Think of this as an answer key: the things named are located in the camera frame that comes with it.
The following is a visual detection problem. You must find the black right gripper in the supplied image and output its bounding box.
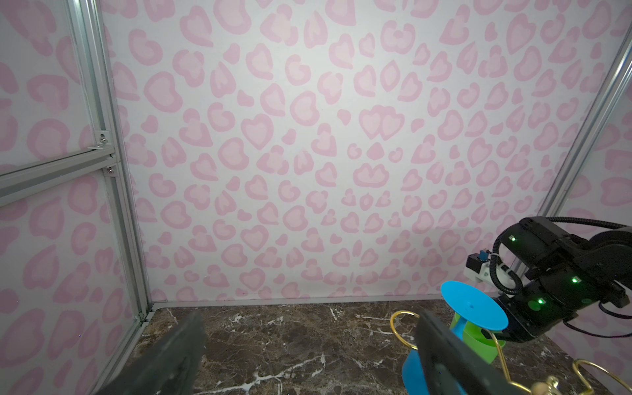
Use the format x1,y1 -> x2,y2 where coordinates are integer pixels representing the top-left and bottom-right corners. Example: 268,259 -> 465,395
494,295 -> 568,343

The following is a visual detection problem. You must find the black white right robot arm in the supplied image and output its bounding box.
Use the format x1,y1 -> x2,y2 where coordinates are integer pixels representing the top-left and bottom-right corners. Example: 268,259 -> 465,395
489,217 -> 631,342

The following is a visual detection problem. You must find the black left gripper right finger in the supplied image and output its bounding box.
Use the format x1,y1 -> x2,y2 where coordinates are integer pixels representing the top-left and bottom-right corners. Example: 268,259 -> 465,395
414,312 -> 520,394

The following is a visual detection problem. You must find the green wine glass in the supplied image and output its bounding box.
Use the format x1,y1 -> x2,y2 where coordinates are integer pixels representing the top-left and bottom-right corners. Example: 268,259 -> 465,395
460,322 -> 499,364

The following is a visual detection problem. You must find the gold wire wine glass rack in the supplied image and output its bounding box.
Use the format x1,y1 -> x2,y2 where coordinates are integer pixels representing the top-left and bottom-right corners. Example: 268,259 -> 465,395
389,310 -> 631,394

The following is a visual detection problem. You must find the aluminium frame corner post left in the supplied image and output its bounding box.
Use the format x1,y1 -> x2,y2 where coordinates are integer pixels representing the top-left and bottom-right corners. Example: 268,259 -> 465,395
65,1 -> 152,321

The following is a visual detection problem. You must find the blue wine glass rear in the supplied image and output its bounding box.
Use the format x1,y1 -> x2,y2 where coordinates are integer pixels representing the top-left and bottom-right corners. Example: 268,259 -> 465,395
403,281 -> 509,394

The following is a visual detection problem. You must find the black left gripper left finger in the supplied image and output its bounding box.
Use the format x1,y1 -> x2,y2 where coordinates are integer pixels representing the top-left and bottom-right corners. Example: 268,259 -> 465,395
98,312 -> 206,395

